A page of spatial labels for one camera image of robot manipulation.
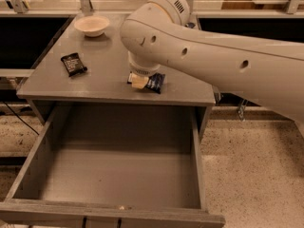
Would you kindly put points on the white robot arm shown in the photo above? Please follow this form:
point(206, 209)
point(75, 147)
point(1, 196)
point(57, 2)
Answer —
point(266, 72)

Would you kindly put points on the grey cabinet counter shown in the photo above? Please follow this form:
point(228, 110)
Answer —
point(106, 78)

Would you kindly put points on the blue crumpled chip bag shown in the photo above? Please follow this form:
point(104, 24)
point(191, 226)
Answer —
point(190, 25)

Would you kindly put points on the grey open top drawer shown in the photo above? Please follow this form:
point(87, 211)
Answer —
point(113, 166)

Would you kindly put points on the black snack bar wrapper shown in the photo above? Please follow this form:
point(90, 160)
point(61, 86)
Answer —
point(73, 64)

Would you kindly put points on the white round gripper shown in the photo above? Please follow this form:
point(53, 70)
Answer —
point(142, 70)

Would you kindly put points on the metal railing frame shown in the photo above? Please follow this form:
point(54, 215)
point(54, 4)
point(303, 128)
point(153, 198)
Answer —
point(95, 0)

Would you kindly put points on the dark blue rxbar wrapper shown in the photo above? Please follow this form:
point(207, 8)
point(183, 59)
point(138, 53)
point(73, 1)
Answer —
point(155, 82)

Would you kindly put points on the white paper bowl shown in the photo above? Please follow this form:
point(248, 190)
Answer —
point(92, 26)

